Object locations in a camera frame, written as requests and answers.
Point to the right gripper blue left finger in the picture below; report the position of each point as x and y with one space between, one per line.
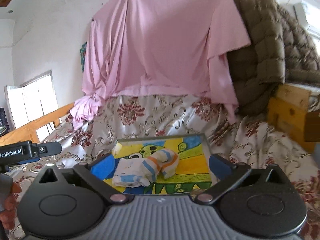
93 175

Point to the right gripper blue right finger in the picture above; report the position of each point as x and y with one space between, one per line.
230 176

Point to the white striped sock pair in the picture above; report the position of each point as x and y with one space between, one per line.
138 172

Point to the person's left hand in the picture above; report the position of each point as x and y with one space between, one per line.
9 214

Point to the floral satin bedspread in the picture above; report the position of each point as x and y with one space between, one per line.
250 140

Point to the white door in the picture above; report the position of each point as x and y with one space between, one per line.
31 100

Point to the yellow wooden crate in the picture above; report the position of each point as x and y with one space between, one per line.
294 110

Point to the olive quilted jacket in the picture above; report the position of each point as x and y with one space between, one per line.
281 51

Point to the pink hanging sheet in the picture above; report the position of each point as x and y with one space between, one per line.
166 47

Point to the wooden bed rail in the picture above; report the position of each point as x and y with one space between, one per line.
28 131

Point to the teal wall poster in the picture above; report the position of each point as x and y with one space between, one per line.
82 55

